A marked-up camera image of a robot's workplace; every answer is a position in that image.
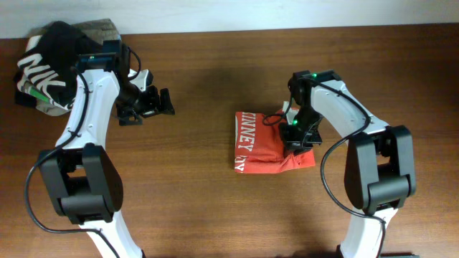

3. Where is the khaki folded garment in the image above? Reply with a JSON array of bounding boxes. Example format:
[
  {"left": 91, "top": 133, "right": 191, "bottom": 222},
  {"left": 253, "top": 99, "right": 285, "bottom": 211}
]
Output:
[{"left": 26, "top": 19, "right": 121, "bottom": 116}]

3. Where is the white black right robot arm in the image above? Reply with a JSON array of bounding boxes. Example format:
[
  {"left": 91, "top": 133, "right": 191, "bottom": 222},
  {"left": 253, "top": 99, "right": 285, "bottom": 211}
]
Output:
[{"left": 279, "top": 70, "right": 416, "bottom": 258}]

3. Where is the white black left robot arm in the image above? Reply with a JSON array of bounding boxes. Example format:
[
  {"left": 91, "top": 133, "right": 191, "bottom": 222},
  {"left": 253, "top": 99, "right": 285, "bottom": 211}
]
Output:
[{"left": 34, "top": 49, "right": 175, "bottom": 257}]

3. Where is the red orange t-shirt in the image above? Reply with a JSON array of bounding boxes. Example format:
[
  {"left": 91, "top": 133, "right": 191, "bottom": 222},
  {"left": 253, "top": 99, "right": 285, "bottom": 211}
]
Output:
[{"left": 234, "top": 111, "right": 316, "bottom": 174}]

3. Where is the black white striped garment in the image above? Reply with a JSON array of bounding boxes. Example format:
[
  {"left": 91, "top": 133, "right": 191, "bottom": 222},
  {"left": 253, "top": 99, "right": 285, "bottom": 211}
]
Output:
[{"left": 14, "top": 21, "right": 102, "bottom": 110}]

